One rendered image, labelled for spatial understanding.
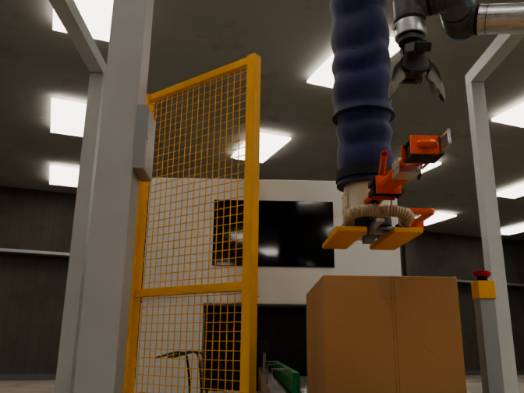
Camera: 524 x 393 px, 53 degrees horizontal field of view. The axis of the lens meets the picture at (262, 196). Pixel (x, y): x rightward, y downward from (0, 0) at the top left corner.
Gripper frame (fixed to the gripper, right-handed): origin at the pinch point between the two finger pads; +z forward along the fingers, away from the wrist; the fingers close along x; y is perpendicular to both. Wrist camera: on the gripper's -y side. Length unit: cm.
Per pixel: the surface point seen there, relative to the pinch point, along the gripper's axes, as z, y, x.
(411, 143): 14.7, -5.5, 4.4
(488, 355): 67, 76, -47
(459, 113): -258, 555, -254
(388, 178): 16.0, 20.2, 3.5
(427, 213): 16, 62, -23
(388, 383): 74, 27, 5
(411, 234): 28, 44, -10
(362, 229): 27, 42, 7
